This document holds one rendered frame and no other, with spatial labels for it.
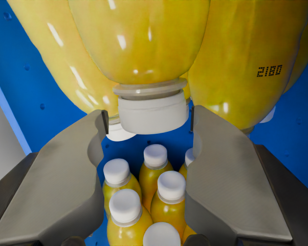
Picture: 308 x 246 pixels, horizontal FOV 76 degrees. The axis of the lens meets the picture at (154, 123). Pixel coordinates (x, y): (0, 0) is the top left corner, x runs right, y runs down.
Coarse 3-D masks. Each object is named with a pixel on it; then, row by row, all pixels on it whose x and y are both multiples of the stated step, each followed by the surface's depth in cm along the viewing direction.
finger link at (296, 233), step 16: (256, 144) 8; (272, 160) 7; (272, 176) 6; (288, 176) 6; (288, 192) 6; (304, 192) 6; (288, 208) 5; (304, 208) 5; (288, 224) 5; (304, 224) 5; (240, 240) 5; (256, 240) 5; (304, 240) 5
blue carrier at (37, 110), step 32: (0, 0) 16; (0, 32) 16; (0, 64) 16; (32, 64) 19; (0, 96) 17; (32, 96) 20; (64, 96) 24; (288, 96) 21; (32, 128) 20; (64, 128) 25; (256, 128) 26; (288, 128) 21; (128, 160) 36; (288, 160) 22
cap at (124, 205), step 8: (120, 192) 26; (128, 192) 26; (136, 192) 26; (112, 200) 25; (120, 200) 25; (128, 200) 25; (136, 200) 25; (112, 208) 24; (120, 208) 24; (128, 208) 24; (136, 208) 24; (120, 216) 23; (128, 216) 23; (136, 216) 25
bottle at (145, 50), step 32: (96, 0) 7; (128, 0) 7; (160, 0) 7; (192, 0) 7; (96, 32) 8; (128, 32) 7; (160, 32) 7; (192, 32) 8; (96, 64) 10; (128, 64) 8; (160, 64) 8; (192, 64) 10; (128, 96) 10; (160, 96) 10
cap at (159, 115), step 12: (120, 96) 11; (180, 96) 10; (120, 108) 11; (132, 108) 10; (144, 108) 10; (156, 108) 10; (168, 108) 10; (180, 108) 10; (120, 120) 11; (132, 120) 10; (144, 120) 10; (156, 120) 10; (168, 120) 10; (180, 120) 10; (132, 132) 10; (144, 132) 10; (156, 132) 10
